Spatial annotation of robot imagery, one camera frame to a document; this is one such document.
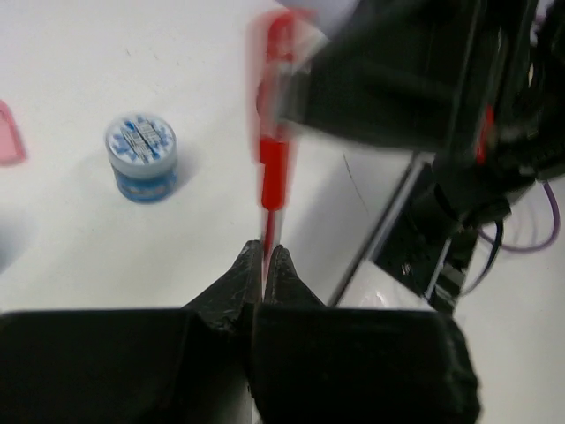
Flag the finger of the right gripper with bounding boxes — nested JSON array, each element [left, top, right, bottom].
[[282, 1, 486, 153]]

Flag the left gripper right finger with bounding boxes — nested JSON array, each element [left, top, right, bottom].
[[249, 247, 481, 423]]

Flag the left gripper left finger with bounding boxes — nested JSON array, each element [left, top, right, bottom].
[[1, 241, 261, 423]]

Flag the red pen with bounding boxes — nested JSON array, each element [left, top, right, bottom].
[[246, 8, 298, 271]]

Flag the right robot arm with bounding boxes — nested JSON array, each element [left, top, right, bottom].
[[283, 1, 564, 314]]

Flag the right blue jar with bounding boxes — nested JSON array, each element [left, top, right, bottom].
[[104, 113, 178, 203]]

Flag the pink eraser case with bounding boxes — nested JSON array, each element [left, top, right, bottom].
[[0, 101, 26, 166]]

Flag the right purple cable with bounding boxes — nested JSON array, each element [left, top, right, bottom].
[[478, 180, 560, 254]]

